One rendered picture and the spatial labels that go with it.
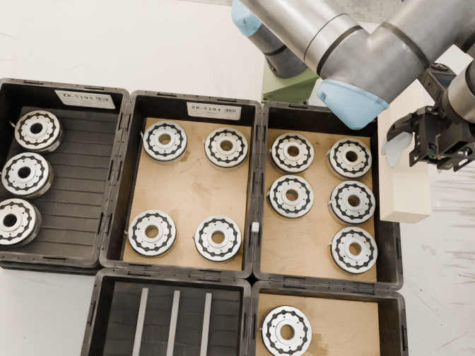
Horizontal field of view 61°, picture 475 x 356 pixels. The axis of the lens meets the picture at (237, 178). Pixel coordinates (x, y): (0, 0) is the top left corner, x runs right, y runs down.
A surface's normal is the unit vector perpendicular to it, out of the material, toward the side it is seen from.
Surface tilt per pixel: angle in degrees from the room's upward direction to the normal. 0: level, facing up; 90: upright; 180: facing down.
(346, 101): 35
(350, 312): 0
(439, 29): 42
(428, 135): 0
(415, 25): 31
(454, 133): 90
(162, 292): 0
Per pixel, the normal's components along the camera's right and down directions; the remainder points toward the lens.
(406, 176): 0.05, -0.35
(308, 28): -0.54, 0.14
